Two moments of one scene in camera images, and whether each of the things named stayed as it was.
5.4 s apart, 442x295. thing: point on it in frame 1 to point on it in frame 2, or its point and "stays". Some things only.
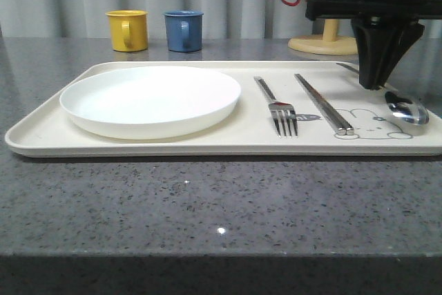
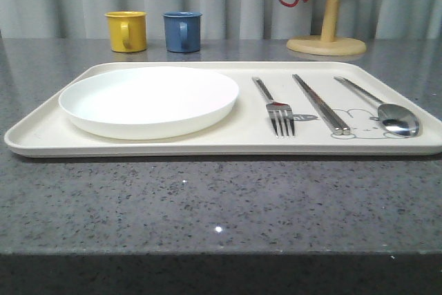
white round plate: x=149 y=102 stays
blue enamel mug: x=184 y=30 stays
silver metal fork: x=280 y=111 stays
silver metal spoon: x=405 y=108 to x=395 y=117
